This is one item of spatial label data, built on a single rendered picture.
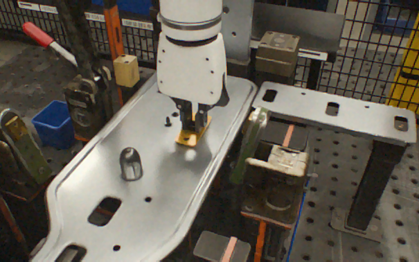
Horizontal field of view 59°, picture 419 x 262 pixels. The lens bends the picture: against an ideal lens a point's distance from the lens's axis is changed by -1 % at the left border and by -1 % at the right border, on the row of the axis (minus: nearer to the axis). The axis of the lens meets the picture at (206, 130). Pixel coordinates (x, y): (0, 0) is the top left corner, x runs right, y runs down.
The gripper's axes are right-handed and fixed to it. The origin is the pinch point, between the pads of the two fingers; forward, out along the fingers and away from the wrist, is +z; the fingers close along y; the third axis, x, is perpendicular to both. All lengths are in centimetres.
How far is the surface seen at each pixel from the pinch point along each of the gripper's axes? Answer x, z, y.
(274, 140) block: 4.9, 4.9, 13.3
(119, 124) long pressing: -3.2, 3.0, -13.0
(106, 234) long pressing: -23.7, 2.9, -2.5
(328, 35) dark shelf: 39.9, 0.0, 17.3
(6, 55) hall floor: 142, 104, -221
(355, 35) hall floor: 278, 104, 32
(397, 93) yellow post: 58, 22, 39
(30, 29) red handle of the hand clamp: -0.7, -11.2, -29.7
